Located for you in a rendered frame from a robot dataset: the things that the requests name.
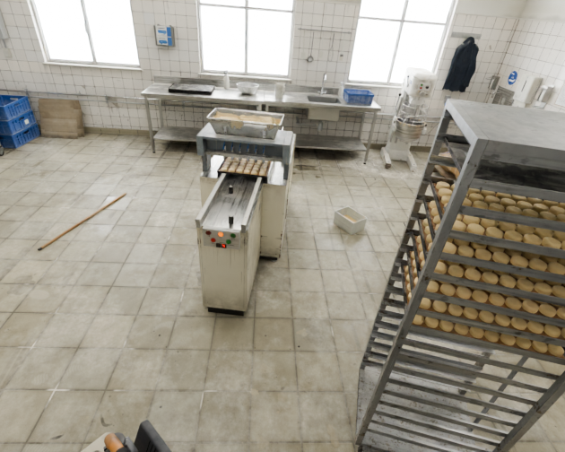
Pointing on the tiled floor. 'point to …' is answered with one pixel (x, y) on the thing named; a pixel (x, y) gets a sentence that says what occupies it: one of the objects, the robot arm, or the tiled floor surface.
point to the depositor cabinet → (280, 189)
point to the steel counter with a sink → (322, 108)
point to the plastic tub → (350, 220)
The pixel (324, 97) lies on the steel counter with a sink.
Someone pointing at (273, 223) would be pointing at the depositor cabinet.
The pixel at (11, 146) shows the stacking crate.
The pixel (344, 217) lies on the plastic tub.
